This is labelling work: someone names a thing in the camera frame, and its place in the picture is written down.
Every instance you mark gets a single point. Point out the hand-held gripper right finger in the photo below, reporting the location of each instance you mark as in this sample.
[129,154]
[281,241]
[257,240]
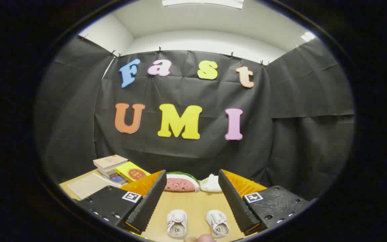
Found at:
[233,201]

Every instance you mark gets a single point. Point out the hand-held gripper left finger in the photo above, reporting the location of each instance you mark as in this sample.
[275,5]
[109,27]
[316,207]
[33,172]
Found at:
[153,198]

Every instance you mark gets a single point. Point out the white canvas shoe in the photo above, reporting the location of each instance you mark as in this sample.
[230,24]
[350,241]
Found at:
[176,223]
[217,223]

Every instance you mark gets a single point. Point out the beige fabric storage box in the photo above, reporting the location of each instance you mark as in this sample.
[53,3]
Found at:
[89,185]

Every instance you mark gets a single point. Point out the white plush toy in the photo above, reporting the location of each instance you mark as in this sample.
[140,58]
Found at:
[212,185]

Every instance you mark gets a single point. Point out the watermelon slice plush toy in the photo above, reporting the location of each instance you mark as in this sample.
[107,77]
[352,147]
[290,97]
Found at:
[180,185]

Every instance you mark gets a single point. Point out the yellow book with red circle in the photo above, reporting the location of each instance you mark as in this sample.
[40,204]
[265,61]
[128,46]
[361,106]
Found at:
[131,173]

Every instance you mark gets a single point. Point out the blue book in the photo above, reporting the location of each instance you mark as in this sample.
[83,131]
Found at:
[119,179]

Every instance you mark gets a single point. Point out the grey book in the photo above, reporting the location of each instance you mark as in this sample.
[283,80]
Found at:
[108,174]

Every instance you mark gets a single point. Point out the beige book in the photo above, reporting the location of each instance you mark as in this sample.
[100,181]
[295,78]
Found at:
[109,162]

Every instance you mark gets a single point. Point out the black backdrop cloth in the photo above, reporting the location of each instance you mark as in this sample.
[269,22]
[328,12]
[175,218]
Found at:
[193,154]

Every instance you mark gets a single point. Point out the ceiling light panel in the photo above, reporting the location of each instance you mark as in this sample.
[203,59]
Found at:
[308,36]
[203,3]

